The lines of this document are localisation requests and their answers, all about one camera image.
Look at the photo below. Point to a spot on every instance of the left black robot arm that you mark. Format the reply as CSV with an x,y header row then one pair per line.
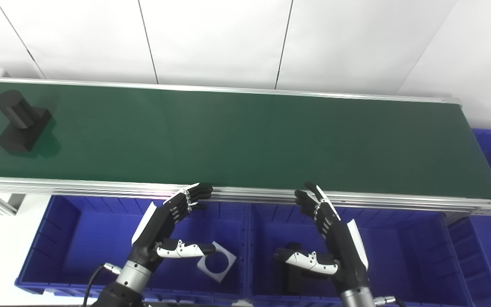
x,y
132,277

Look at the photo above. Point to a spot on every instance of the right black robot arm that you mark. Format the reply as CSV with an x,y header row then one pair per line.
x,y
356,298

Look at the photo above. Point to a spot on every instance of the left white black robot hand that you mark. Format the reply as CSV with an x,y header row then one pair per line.
x,y
156,221

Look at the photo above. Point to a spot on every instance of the black cylinder block part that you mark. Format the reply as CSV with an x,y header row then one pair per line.
x,y
292,281
19,128

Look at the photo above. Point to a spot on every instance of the green conveyor belt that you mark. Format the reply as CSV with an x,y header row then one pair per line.
x,y
58,185
245,140

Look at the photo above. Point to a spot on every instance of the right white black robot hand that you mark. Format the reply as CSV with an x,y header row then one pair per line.
x,y
345,251

